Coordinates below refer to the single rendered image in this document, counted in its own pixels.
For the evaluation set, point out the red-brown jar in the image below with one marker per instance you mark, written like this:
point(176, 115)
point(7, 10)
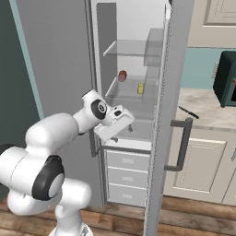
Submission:
point(122, 76)

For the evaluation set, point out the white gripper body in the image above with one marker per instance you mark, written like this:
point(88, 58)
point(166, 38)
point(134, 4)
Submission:
point(115, 126)

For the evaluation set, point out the cream base cupboard door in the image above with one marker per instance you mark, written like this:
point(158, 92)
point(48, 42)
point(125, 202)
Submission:
point(230, 193)
point(199, 166)

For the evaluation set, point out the grey fridge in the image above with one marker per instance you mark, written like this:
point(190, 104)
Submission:
point(129, 18)

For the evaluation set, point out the dark green toaster oven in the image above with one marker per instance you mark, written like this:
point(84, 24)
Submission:
point(226, 80)

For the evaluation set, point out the grey fridge drawer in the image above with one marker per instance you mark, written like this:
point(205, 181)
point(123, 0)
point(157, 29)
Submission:
point(127, 160)
point(127, 178)
point(127, 195)

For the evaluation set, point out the grey open fridge door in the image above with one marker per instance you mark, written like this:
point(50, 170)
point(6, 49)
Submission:
point(172, 76)

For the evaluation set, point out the cream wall cupboard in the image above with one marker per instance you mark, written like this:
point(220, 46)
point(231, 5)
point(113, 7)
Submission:
point(215, 23)

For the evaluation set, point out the black butter knife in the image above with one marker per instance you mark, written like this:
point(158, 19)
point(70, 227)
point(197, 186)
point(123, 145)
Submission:
point(189, 112)

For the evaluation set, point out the grey closed fridge door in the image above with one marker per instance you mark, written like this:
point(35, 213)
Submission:
point(61, 61)

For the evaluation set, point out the glass fridge shelf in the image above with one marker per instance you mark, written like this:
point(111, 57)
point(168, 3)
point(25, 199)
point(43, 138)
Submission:
point(129, 47)
point(129, 89)

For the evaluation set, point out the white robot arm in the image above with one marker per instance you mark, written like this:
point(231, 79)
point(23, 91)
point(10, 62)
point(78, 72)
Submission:
point(46, 138)

